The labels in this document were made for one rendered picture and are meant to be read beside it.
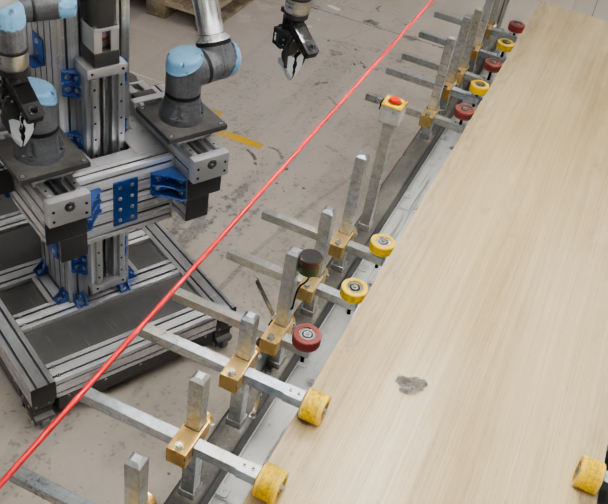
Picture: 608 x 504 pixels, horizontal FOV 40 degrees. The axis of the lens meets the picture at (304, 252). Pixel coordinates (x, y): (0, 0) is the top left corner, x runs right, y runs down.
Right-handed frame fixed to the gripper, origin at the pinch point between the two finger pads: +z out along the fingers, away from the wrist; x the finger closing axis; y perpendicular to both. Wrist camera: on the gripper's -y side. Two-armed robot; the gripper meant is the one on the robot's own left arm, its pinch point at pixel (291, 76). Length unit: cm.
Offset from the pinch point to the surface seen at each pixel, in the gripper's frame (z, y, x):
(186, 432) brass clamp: 34, -75, 80
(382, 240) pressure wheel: 40, -39, -13
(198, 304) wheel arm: 46, -31, 49
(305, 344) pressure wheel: 41, -62, 35
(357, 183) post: 25.1, -27.0, -9.5
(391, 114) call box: 12.3, -15.4, -30.8
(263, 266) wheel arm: 46, -27, 23
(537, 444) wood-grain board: 41, -119, 4
